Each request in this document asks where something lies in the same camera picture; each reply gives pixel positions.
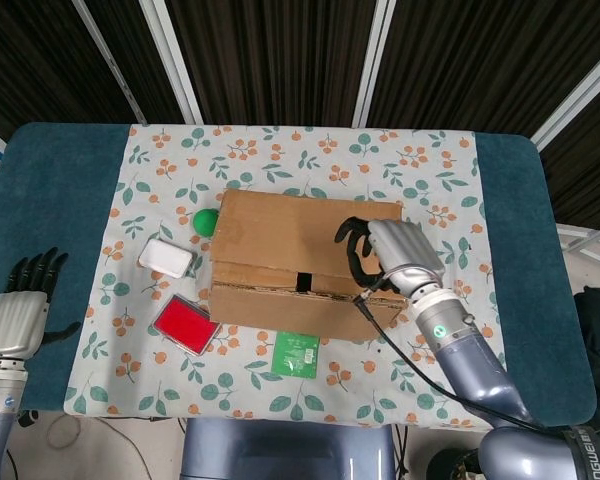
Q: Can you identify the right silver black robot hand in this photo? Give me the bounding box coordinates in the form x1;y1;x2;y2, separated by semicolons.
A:
333;215;446;297

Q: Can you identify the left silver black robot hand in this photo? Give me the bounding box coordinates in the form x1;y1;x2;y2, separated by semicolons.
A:
0;246;82;362

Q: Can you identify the brown cardboard box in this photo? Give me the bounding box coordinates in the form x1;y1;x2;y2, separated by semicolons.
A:
207;187;410;344

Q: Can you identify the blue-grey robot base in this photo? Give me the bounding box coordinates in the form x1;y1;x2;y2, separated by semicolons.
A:
179;417;399;480

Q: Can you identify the teal table cover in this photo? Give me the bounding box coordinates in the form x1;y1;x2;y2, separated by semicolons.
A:
0;122;599;426

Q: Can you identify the green foil sachet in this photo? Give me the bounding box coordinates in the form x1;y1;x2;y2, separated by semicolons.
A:
271;329;321;377

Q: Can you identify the white plastic case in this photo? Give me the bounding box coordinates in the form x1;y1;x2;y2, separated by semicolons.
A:
137;237;195;279

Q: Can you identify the floral print tablecloth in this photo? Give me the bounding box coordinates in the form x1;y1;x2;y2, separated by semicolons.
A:
62;123;519;432

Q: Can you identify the red ink pad case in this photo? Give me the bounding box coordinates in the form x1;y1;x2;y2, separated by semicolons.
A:
149;293;224;357

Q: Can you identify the white metal rack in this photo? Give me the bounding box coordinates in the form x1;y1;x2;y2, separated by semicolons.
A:
554;222;600;251

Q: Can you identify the green ball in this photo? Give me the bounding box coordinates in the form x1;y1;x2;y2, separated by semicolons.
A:
192;207;220;239

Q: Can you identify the black round bin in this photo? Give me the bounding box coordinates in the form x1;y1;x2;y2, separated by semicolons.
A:
429;435;486;480

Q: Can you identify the black right hand cable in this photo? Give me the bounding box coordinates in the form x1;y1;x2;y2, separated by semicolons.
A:
351;292;556;432

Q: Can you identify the wide white frame post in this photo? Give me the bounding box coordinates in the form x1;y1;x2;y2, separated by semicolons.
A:
138;0;205;125
352;0;397;127
529;49;600;151

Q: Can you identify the thin white frame bar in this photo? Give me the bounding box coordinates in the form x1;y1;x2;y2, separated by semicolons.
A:
72;0;149;125

